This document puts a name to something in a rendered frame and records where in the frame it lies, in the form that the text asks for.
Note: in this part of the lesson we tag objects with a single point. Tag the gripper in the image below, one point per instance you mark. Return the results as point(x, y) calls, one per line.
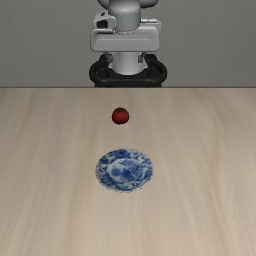
point(125, 41)

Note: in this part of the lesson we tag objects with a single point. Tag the red tomato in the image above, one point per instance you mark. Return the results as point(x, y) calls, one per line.
point(120, 116)

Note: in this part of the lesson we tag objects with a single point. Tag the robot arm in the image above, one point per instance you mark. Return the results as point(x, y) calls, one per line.
point(127, 66)

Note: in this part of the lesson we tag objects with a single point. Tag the blue and white plate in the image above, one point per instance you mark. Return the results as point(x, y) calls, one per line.
point(124, 170)

